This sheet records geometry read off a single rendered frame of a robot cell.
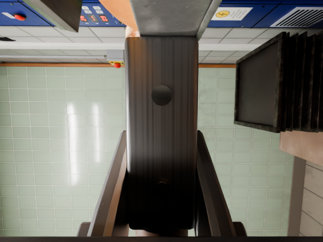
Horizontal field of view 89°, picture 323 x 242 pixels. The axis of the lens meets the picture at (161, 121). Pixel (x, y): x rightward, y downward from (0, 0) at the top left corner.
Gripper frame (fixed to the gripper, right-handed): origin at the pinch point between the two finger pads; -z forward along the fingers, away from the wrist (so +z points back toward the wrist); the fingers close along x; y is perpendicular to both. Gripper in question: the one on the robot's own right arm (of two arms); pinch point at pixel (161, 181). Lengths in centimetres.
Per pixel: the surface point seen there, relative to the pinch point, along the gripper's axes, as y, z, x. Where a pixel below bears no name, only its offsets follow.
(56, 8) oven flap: -4.2, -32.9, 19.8
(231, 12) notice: -1, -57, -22
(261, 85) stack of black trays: 19, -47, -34
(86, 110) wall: 70, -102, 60
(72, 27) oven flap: -0.3, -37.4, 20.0
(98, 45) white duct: 17, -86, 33
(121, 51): 22, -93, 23
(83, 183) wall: 121, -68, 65
